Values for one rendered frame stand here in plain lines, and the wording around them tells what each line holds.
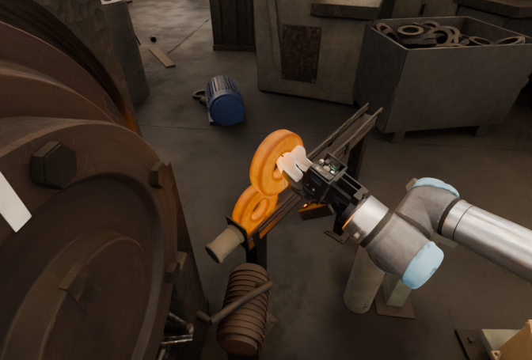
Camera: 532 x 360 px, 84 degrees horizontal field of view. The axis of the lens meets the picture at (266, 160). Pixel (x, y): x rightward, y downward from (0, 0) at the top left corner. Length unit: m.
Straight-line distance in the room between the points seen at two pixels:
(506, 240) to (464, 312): 1.04
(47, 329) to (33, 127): 0.11
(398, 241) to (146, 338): 0.42
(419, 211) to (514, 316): 1.15
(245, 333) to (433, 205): 0.55
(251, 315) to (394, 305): 0.85
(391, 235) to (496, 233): 0.20
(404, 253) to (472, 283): 1.25
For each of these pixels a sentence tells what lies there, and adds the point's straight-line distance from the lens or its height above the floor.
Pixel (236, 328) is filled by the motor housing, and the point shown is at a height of 0.53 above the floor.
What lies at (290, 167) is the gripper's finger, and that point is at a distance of 0.63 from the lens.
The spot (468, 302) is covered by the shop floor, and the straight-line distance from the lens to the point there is 1.75.
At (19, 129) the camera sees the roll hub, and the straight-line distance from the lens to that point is 0.20.
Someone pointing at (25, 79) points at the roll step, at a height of 1.26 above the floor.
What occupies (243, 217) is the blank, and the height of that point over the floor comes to 0.73.
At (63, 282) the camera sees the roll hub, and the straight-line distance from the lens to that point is 0.21.
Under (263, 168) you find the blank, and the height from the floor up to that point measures 0.94.
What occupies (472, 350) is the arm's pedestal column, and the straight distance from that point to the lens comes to 1.61.
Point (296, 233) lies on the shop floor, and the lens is 1.71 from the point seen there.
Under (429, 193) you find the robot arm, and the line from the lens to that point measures 0.74.
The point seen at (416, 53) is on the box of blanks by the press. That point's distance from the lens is 2.23.
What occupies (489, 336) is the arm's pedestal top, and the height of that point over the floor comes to 0.12.
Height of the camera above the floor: 1.33
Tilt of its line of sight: 38 degrees down
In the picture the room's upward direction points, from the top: straight up
